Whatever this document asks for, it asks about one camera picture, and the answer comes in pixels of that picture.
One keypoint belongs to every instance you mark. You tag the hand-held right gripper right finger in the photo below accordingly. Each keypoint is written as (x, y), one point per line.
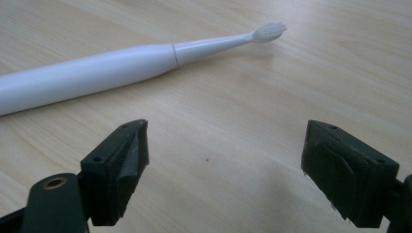
(350, 181)

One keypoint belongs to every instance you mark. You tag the white electric toothbrush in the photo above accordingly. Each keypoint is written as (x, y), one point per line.
(97, 73)

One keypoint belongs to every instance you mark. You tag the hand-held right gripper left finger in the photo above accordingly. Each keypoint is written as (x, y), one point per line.
(111, 171)

